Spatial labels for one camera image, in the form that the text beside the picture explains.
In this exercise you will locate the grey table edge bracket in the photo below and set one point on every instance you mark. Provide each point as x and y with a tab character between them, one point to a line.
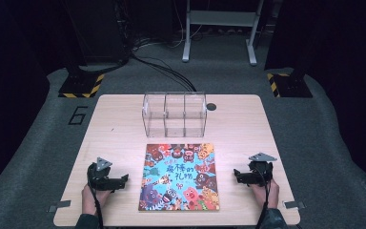
294	204
58	205

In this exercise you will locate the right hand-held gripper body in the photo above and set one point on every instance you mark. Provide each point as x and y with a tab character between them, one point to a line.
261	173

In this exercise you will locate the colourful picture book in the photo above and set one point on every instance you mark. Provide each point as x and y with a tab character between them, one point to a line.
178	178

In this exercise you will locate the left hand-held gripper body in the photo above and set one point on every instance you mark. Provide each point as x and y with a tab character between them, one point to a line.
99	178

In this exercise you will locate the person's left hand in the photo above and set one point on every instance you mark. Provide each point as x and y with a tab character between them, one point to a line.
90	200

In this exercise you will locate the clear acrylic book rack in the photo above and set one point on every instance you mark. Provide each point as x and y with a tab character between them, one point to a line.
174	124

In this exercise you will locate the dark round table grommet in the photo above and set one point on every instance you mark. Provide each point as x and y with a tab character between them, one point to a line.
211	107

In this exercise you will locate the white metal stand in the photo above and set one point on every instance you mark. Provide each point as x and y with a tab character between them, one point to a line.
222	18

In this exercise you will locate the dark equipment cabinet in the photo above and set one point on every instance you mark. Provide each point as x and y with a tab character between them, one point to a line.
101	31

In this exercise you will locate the striped black base plate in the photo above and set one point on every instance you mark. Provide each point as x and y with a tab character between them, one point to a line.
81	87
290	87

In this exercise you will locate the person's right hand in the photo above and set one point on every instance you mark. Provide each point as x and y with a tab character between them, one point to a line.
268	197

